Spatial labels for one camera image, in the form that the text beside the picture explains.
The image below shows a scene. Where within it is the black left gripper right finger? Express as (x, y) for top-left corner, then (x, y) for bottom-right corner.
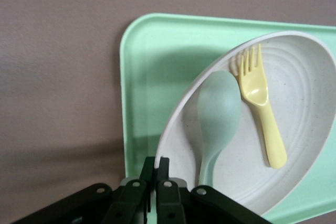
(156, 157), (271, 224)

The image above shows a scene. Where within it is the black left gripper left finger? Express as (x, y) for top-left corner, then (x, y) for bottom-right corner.
(12, 157), (155, 224)

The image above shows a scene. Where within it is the yellow plastic fork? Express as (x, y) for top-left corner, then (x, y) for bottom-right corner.
(229, 43), (288, 169)

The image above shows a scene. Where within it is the round beige speckled plate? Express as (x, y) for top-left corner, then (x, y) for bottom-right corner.
(154, 31), (336, 216)

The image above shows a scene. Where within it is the pale teal plastic spoon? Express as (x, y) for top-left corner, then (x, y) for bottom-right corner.
(196, 70), (242, 187)

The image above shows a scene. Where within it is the light green plastic tray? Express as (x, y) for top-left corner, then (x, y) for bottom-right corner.
(120, 12), (336, 224)

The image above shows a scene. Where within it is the brown table mat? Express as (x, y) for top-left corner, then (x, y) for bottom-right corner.
(0, 0), (336, 224)

